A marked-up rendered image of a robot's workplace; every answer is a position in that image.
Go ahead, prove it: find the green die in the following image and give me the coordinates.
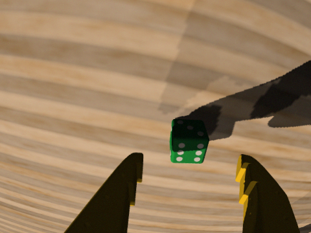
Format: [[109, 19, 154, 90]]
[[170, 119, 209, 164]]

